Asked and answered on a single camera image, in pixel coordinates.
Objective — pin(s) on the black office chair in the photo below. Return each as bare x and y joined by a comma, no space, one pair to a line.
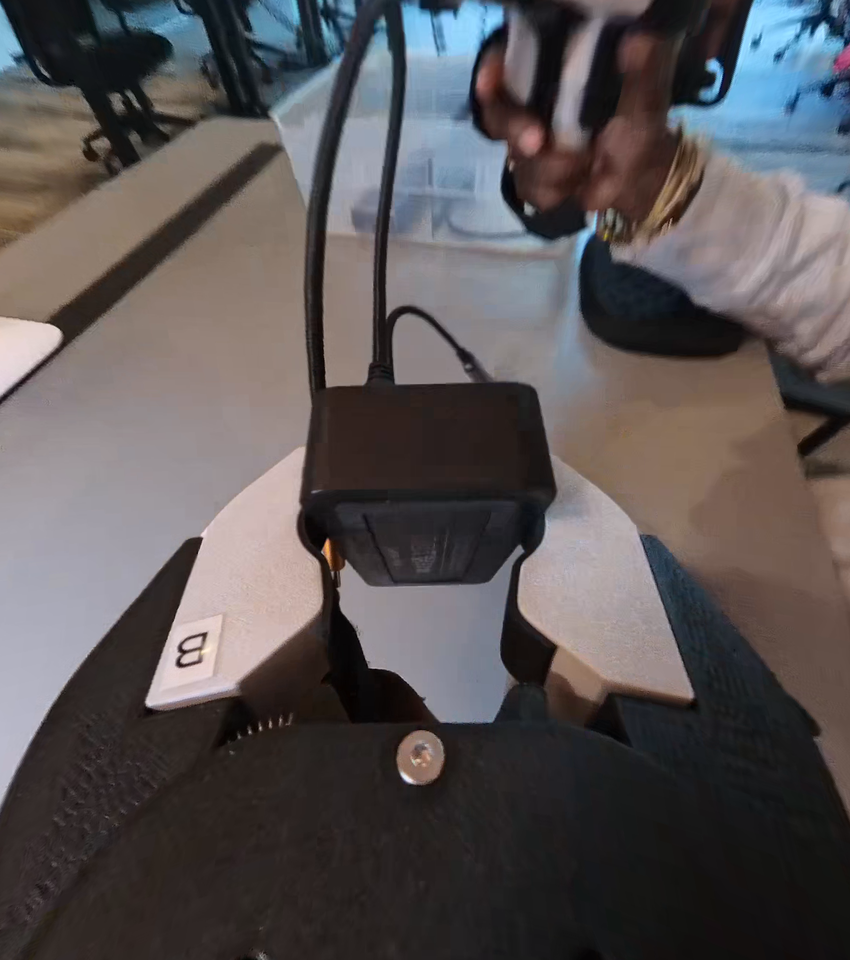
110,60

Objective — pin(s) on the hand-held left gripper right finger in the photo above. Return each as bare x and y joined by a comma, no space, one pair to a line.
597,600

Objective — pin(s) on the clear plastic bin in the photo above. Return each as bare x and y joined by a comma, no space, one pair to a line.
425,150

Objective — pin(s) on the black desk frame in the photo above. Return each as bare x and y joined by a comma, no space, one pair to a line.
245,52

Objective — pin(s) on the black power adapter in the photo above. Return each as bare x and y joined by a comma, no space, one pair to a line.
425,442

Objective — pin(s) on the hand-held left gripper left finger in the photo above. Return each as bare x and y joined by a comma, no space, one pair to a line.
260,592

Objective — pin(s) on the person's right hand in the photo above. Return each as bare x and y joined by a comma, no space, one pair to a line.
634,112

